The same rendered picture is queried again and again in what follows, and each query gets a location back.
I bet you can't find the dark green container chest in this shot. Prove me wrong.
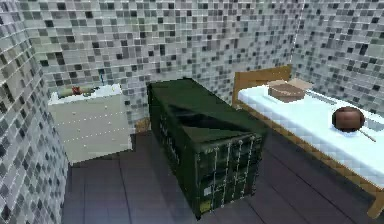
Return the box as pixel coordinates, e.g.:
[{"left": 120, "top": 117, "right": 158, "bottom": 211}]
[{"left": 146, "top": 77, "right": 269, "bottom": 220}]

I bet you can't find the open brown cardboard box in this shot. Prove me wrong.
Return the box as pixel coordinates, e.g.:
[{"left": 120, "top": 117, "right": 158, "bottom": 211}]
[{"left": 267, "top": 78, "right": 314, "bottom": 104}]

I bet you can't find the white chest of drawers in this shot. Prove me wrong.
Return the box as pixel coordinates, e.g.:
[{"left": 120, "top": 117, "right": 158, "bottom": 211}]
[{"left": 47, "top": 83, "right": 133, "bottom": 165}]

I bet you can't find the wooden baseball bat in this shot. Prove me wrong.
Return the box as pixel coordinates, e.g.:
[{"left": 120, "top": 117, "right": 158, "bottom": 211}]
[{"left": 57, "top": 86, "right": 100, "bottom": 99}]

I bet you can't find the wooden bed with white mattress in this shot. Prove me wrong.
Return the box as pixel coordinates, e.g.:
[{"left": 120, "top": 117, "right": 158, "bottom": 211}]
[{"left": 232, "top": 64, "right": 384, "bottom": 220}]

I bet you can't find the brown basketball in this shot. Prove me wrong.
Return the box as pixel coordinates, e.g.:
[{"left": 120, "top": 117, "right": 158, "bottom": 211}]
[{"left": 331, "top": 106, "right": 366, "bottom": 133}]

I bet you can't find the thin tan pencil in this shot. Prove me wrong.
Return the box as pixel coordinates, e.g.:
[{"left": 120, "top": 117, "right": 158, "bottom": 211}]
[{"left": 358, "top": 129, "right": 377, "bottom": 143}]

